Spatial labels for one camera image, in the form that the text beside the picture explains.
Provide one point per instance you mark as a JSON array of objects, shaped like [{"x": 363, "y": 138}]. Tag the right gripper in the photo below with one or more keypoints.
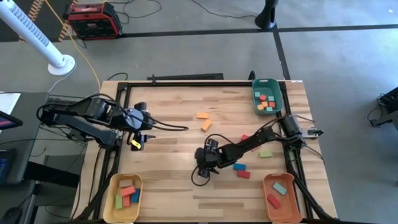
[{"x": 214, "y": 158}]

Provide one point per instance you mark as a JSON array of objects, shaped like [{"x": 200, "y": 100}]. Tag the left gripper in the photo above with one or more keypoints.
[{"x": 138, "y": 133}]

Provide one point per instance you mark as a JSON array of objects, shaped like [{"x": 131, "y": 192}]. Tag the medium orange block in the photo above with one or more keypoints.
[
  {"x": 202, "y": 115},
  {"x": 206, "y": 125}
]

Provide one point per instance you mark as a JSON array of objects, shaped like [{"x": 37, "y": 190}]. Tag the medium blue block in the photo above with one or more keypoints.
[{"x": 239, "y": 166}]

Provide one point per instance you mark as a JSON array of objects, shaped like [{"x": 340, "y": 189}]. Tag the medium red block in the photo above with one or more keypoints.
[
  {"x": 243, "y": 174},
  {"x": 244, "y": 137},
  {"x": 274, "y": 201}
]

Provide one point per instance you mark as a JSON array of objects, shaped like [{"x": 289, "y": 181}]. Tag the large beige block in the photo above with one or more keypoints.
[{"x": 125, "y": 183}]

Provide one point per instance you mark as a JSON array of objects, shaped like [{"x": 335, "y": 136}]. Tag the large red block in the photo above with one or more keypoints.
[
  {"x": 127, "y": 190},
  {"x": 126, "y": 202}
]

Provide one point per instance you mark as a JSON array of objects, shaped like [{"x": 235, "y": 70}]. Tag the large blue block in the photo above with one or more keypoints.
[{"x": 136, "y": 198}]

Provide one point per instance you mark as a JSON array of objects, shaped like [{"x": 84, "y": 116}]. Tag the medium green block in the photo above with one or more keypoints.
[{"x": 266, "y": 153}]

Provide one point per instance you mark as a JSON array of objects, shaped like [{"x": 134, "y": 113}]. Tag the large green block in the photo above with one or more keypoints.
[{"x": 118, "y": 202}]

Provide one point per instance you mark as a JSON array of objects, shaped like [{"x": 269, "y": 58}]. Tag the medium teal block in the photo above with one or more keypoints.
[{"x": 280, "y": 188}]

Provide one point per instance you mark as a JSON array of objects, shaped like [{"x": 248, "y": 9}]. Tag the small teal block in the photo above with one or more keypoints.
[
  {"x": 271, "y": 98},
  {"x": 257, "y": 94},
  {"x": 269, "y": 109}
]

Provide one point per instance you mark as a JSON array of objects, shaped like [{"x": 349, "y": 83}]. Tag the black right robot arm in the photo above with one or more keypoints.
[{"x": 255, "y": 141}]

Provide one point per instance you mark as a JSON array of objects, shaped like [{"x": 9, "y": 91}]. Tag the black floor strip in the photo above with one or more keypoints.
[{"x": 186, "y": 76}]

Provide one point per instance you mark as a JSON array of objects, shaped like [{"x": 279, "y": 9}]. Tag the small orange block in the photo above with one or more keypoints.
[
  {"x": 264, "y": 104},
  {"x": 260, "y": 107}
]

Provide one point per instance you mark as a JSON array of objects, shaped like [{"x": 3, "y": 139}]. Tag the yellow plastic bin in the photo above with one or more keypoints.
[{"x": 122, "y": 215}]

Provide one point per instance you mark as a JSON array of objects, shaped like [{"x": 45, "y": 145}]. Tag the small red block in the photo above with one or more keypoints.
[
  {"x": 263, "y": 97},
  {"x": 272, "y": 104}
]

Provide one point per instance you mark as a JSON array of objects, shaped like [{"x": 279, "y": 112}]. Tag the green plastic bin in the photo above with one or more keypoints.
[{"x": 267, "y": 86}]

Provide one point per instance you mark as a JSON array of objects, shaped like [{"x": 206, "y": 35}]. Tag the orange plastic bin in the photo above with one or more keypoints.
[{"x": 289, "y": 215}]

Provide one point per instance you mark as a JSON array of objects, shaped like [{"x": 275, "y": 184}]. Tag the black side desk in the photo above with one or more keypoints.
[{"x": 31, "y": 155}]

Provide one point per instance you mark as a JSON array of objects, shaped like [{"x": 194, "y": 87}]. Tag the red black toolbox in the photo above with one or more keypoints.
[{"x": 93, "y": 23}]

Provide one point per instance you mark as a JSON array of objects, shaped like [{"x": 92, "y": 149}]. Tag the tilted side monitor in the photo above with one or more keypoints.
[{"x": 9, "y": 121}]

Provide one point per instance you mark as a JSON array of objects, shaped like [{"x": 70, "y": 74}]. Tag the white paper sheet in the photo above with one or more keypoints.
[{"x": 9, "y": 101}]

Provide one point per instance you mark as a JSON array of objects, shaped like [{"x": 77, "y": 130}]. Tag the black tablet screen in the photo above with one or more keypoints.
[{"x": 6, "y": 168}]

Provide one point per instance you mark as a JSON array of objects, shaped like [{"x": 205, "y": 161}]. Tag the hazard striped floor mat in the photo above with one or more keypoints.
[{"x": 54, "y": 18}]

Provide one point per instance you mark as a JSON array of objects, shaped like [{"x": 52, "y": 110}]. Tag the black pole stand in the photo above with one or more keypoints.
[{"x": 266, "y": 18}]

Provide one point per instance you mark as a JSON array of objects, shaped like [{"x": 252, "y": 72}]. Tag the black computer mouse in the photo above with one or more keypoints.
[{"x": 11, "y": 216}]

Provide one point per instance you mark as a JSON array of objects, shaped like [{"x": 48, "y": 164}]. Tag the white tower fan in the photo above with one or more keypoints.
[{"x": 28, "y": 29}]

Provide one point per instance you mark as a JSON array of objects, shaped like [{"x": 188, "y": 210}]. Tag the black floor equipment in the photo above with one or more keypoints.
[{"x": 390, "y": 105}]

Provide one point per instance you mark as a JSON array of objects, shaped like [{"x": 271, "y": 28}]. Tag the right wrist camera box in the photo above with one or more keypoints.
[{"x": 204, "y": 173}]

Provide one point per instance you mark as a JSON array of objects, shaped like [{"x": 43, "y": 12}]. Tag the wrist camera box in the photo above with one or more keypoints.
[
  {"x": 204, "y": 173},
  {"x": 136, "y": 147}
]

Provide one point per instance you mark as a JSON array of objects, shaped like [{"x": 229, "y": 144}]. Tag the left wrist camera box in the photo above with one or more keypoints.
[{"x": 136, "y": 147}]

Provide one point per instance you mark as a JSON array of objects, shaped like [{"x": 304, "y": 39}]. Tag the black frame bracket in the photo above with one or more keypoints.
[
  {"x": 153, "y": 79},
  {"x": 252, "y": 76}
]

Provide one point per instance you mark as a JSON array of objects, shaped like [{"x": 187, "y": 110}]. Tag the black table frame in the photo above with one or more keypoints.
[{"x": 186, "y": 84}]

